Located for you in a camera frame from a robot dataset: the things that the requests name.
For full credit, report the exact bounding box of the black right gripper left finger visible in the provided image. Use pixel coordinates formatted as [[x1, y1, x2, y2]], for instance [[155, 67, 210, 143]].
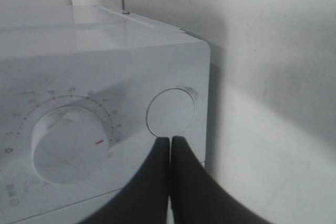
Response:
[[81, 137, 170, 224]]

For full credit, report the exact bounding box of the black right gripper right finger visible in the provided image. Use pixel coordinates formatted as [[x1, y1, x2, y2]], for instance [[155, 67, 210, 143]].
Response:
[[171, 136, 268, 224]]

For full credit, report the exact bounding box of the round white door button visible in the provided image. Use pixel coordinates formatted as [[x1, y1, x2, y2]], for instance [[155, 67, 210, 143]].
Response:
[[145, 88, 195, 137]]

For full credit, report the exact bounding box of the white microwave knob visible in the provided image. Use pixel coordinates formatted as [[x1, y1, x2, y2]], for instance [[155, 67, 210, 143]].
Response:
[[30, 95, 113, 185]]

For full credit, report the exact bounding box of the white microwave oven body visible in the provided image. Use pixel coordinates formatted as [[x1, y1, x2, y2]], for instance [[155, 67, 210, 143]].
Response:
[[1, 5, 210, 223]]

